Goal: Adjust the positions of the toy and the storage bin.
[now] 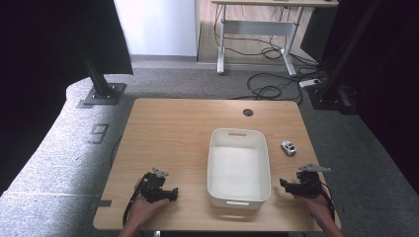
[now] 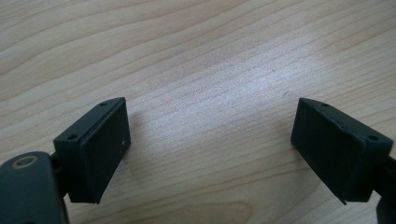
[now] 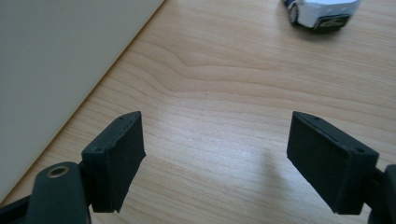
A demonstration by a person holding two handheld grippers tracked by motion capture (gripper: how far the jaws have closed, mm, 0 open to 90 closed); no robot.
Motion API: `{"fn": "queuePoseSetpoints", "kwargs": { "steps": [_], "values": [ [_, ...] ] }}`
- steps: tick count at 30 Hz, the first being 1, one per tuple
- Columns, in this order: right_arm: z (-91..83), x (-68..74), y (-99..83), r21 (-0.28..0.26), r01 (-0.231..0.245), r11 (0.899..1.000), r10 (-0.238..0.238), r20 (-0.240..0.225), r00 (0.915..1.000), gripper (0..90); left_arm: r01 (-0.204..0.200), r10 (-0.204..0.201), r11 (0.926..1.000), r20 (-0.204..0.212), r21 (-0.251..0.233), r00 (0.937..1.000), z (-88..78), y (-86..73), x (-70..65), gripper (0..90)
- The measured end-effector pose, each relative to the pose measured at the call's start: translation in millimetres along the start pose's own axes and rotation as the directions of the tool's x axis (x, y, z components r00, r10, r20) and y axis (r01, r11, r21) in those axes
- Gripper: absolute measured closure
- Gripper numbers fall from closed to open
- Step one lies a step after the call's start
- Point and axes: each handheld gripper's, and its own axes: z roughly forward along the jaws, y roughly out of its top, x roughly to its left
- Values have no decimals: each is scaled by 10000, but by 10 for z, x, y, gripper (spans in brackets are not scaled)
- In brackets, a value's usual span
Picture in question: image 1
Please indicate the white plastic bin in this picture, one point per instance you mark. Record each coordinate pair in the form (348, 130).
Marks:
(238, 171)

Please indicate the black curtain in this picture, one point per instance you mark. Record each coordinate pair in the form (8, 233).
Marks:
(39, 65)
(392, 82)

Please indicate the black metal stand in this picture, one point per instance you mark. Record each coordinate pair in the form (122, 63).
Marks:
(336, 65)
(100, 87)

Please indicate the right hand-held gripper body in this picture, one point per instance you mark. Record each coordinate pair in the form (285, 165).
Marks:
(310, 184)

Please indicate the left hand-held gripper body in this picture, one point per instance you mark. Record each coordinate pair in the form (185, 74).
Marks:
(152, 188)

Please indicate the white toy police car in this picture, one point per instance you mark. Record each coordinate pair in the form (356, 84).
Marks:
(288, 148)

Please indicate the white power strip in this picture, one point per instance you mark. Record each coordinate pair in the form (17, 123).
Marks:
(309, 83)

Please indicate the person's right hand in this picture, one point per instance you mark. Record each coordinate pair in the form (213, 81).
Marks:
(318, 207)

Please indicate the dark round table grommet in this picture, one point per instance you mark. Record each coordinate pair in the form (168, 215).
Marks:
(248, 112)

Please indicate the desk with white legs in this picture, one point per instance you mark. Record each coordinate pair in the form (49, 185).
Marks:
(257, 28)

